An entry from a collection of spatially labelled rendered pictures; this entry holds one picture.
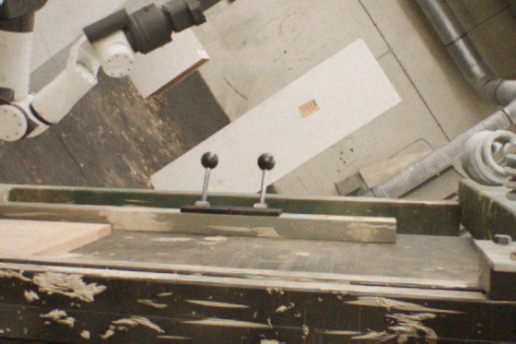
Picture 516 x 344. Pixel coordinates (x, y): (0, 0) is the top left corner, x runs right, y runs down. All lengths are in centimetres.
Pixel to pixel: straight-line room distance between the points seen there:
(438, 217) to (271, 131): 346
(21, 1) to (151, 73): 494
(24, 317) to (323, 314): 29
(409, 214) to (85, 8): 254
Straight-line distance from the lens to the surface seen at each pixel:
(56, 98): 132
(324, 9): 917
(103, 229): 118
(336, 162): 923
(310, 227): 116
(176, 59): 611
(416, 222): 140
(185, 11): 126
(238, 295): 56
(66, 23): 358
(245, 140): 481
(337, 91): 473
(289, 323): 56
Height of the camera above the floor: 175
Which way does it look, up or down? 10 degrees down
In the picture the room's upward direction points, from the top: 57 degrees clockwise
